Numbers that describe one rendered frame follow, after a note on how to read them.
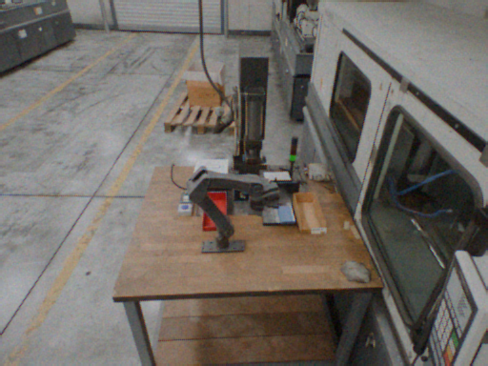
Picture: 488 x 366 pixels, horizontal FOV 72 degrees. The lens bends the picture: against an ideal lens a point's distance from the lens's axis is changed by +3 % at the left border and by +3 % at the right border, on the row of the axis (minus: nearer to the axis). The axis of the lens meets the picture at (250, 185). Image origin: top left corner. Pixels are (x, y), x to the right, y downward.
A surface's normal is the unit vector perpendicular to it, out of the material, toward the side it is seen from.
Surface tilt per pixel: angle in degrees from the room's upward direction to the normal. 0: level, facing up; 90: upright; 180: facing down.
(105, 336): 0
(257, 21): 90
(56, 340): 0
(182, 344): 0
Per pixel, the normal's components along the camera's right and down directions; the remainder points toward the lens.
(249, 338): 0.03, -0.82
